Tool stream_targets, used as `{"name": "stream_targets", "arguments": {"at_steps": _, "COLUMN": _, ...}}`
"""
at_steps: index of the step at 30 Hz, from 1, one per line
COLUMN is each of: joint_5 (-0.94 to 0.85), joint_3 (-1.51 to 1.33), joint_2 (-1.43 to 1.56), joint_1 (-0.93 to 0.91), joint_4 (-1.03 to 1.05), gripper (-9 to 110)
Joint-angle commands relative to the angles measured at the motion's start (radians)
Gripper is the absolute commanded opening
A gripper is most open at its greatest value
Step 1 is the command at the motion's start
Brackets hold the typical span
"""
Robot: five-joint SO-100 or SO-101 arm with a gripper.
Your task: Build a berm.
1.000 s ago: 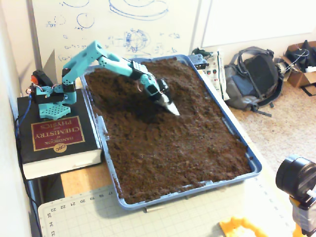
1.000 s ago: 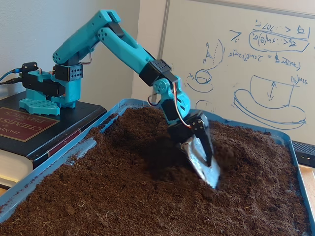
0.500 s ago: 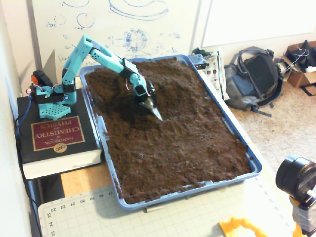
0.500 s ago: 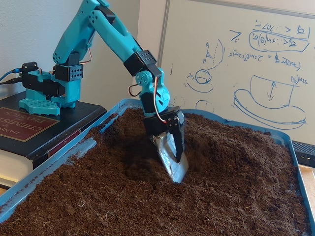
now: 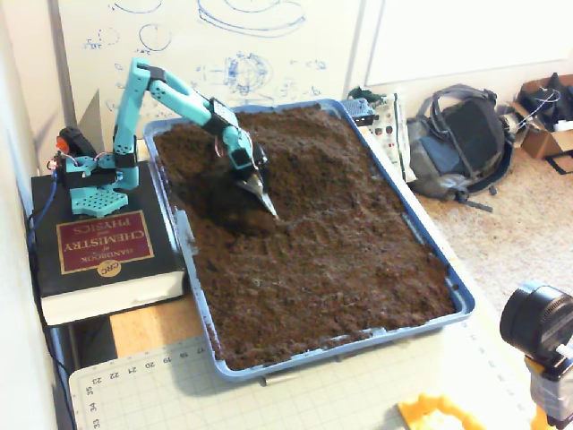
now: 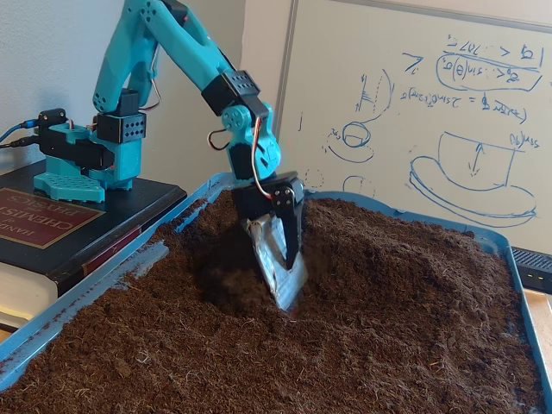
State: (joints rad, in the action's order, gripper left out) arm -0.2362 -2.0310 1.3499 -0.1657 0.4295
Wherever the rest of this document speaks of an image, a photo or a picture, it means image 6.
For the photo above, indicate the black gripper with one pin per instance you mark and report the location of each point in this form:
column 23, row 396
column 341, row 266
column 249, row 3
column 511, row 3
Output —
column 254, row 203

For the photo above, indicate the silver foil scoop blade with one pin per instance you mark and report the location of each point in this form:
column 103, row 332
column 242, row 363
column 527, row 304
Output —
column 289, row 289

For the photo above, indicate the brown soil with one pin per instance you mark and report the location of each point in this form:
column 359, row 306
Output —
column 345, row 323

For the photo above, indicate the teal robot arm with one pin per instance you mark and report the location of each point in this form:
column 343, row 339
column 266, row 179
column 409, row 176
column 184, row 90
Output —
column 129, row 43

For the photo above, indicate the whiteboard with blue drawings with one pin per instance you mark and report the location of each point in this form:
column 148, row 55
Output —
column 345, row 34

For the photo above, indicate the perforated electronics box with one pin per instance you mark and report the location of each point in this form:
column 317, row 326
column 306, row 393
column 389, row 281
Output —
column 535, row 276

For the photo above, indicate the black servo controller housing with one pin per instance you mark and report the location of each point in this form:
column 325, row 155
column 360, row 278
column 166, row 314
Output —
column 52, row 118

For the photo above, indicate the black chemistry physics handbook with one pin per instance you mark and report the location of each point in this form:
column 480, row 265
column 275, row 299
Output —
column 26, row 215

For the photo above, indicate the blue plastic tray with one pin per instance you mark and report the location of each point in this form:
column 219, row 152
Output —
column 43, row 330

